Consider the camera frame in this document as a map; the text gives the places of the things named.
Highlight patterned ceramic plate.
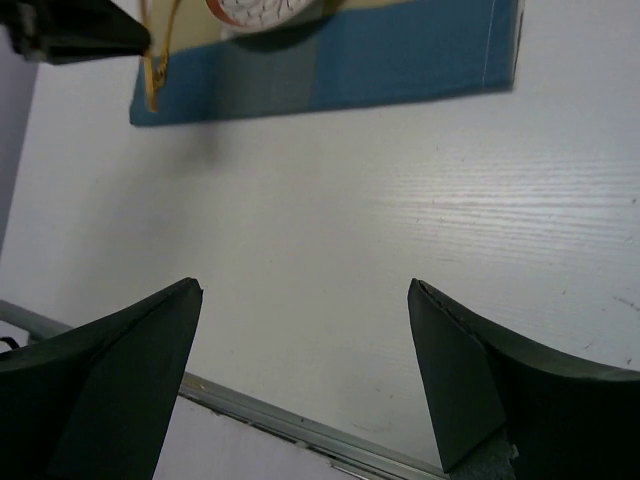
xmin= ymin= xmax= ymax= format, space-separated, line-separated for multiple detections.
xmin=206 ymin=0 xmax=323 ymax=33

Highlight gold knife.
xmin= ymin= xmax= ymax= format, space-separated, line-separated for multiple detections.
xmin=142 ymin=50 xmax=157 ymax=112

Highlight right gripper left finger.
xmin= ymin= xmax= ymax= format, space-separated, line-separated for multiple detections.
xmin=1 ymin=278 xmax=203 ymax=479

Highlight aluminium table frame rail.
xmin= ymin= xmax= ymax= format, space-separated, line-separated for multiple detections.
xmin=0 ymin=298 xmax=451 ymax=480

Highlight blue beige cloth placemat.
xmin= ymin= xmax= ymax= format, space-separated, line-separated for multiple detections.
xmin=129 ymin=1 xmax=524 ymax=127

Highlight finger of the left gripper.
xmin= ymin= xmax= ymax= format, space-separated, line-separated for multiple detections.
xmin=1 ymin=0 xmax=151 ymax=65

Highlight gold fork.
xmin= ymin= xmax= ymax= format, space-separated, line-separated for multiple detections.
xmin=153 ymin=0 xmax=181 ymax=89

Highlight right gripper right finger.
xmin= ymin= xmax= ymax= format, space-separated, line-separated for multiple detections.
xmin=407 ymin=279 xmax=639 ymax=479

